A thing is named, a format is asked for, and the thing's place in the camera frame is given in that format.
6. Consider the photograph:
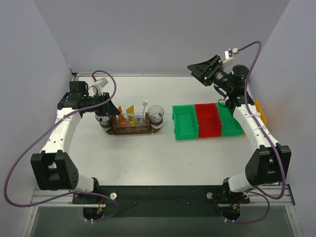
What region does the dark smoked plastic cup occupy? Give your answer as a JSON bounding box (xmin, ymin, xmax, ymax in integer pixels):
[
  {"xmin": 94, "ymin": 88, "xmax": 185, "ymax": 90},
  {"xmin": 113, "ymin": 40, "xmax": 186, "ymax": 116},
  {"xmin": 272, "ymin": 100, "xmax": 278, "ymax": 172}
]
[{"xmin": 95, "ymin": 115, "xmax": 112, "ymax": 132}]

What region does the orange toothpaste tube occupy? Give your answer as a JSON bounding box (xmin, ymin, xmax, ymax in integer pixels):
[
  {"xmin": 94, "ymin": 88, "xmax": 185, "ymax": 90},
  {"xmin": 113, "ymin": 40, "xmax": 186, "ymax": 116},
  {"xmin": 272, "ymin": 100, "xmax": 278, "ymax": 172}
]
[{"xmin": 118, "ymin": 106, "xmax": 126, "ymax": 128}]

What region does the yellow toothpaste tube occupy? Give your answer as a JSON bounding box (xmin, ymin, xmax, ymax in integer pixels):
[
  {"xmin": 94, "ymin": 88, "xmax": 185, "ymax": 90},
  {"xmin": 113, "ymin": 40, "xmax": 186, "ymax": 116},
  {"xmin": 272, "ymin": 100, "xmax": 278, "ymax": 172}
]
[{"xmin": 126, "ymin": 105, "xmax": 135, "ymax": 127}]

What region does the clear acrylic toothbrush holder rack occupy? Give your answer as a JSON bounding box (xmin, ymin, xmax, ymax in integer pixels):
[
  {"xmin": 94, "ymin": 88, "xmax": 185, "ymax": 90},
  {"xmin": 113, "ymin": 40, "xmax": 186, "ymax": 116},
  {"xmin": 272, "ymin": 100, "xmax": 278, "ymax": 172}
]
[{"xmin": 112, "ymin": 113, "xmax": 150, "ymax": 133}]

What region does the light blue toothbrush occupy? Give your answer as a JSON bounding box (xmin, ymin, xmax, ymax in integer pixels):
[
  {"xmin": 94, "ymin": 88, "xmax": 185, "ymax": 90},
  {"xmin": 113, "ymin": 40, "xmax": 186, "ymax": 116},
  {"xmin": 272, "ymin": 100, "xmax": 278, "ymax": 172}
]
[{"xmin": 120, "ymin": 113, "xmax": 144, "ymax": 119}]

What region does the white toothbrush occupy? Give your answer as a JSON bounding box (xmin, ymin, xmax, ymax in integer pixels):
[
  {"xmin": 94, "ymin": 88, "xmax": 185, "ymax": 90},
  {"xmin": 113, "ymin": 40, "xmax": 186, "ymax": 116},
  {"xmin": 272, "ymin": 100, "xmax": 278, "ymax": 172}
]
[{"xmin": 140, "ymin": 100, "xmax": 148, "ymax": 122}]

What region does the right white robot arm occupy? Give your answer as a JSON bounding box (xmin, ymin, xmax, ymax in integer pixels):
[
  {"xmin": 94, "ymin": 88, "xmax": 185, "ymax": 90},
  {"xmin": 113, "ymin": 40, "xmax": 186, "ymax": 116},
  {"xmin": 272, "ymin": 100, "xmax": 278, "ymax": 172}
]
[{"xmin": 187, "ymin": 55, "xmax": 291, "ymax": 193}]

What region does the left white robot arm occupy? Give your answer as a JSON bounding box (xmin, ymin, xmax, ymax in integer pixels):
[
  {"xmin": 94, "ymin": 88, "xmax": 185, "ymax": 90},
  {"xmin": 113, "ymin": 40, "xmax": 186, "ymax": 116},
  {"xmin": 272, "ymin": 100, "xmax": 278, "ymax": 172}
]
[{"xmin": 31, "ymin": 78, "xmax": 120, "ymax": 203}]

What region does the brown oval wooden tray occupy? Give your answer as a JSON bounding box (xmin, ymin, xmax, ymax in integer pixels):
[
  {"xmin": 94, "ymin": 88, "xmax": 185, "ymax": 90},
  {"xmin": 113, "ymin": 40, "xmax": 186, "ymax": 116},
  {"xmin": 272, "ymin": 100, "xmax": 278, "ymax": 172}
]
[{"xmin": 106, "ymin": 120, "xmax": 160, "ymax": 135}]

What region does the red plastic bin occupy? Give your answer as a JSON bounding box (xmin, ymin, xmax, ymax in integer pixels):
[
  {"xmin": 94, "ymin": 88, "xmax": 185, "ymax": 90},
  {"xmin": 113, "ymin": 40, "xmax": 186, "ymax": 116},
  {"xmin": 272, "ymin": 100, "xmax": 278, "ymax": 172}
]
[{"xmin": 195, "ymin": 103, "xmax": 222, "ymax": 138}]

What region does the left green plastic bin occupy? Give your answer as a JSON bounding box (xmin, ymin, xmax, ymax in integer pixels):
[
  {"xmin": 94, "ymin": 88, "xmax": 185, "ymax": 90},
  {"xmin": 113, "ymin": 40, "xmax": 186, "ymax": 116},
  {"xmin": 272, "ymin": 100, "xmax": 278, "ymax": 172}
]
[{"xmin": 172, "ymin": 104, "xmax": 198, "ymax": 140}]

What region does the green plastic bin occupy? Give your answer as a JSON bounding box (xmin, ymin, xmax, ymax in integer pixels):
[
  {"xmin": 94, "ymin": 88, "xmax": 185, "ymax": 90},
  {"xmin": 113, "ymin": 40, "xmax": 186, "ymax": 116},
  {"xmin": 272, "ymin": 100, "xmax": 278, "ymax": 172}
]
[
  {"xmin": 172, "ymin": 104, "xmax": 198, "ymax": 140},
  {"xmin": 216, "ymin": 103, "xmax": 244, "ymax": 137}
]

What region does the right green plastic bin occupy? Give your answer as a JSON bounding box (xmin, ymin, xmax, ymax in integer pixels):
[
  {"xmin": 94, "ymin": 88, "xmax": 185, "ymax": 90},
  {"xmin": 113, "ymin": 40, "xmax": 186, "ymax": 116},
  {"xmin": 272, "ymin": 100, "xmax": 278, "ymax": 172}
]
[{"xmin": 216, "ymin": 103, "xmax": 244, "ymax": 137}]

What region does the yellow plastic bin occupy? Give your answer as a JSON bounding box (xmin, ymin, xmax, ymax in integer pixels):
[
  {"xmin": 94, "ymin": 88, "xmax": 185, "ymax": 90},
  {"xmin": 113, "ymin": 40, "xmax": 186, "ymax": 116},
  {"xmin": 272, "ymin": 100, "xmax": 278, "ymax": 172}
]
[{"xmin": 254, "ymin": 100, "xmax": 268, "ymax": 125}]

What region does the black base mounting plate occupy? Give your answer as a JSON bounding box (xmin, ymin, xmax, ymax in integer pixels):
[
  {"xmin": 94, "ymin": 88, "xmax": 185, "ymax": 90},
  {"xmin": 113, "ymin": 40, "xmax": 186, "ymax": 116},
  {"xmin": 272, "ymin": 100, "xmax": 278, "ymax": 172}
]
[{"xmin": 72, "ymin": 185, "xmax": 250, "ymax": 217}]

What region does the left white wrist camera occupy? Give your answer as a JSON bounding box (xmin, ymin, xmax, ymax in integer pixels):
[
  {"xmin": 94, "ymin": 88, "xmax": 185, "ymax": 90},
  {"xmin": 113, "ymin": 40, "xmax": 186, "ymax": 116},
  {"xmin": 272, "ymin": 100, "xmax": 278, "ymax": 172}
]
[{"xmin": 90, "ymin": 78, "xmax": 108, "ymax": 96}]

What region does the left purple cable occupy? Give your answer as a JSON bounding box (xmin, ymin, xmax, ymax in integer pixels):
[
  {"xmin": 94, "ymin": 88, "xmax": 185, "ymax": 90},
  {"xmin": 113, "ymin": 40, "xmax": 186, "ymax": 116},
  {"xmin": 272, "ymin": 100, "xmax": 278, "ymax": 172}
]
[{"xmin": 3, "ymin": 70, "xmax": 119, "ymax": 222}]

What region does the purple cable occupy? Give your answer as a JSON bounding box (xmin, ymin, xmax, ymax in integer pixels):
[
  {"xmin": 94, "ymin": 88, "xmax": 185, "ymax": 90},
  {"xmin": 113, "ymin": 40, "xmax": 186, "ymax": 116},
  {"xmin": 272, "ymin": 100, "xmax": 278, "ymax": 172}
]
[
  {"xmin": 3, "ymin": 70, "xmax": 119, "ymax": 222},
  {"xmin": 221, "ymin": 40, "xmax": 288, "ymax": 224}
]

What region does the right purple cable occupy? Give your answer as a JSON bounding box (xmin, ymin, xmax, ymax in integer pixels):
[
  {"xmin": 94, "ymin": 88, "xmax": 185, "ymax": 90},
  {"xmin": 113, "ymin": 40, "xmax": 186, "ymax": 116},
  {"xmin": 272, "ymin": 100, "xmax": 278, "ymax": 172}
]
[{"xmin": 221, "ymin": 40, "xmax": 288, "ymax": 224}]

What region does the aluminium extrusion rail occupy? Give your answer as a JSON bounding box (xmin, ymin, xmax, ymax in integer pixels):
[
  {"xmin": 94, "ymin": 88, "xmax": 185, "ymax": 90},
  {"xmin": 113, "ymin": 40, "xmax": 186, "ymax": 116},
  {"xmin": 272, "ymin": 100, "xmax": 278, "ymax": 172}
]
[{"xmin": 31, "ymin": 185, "xmax": 296, "ymax": 207}]

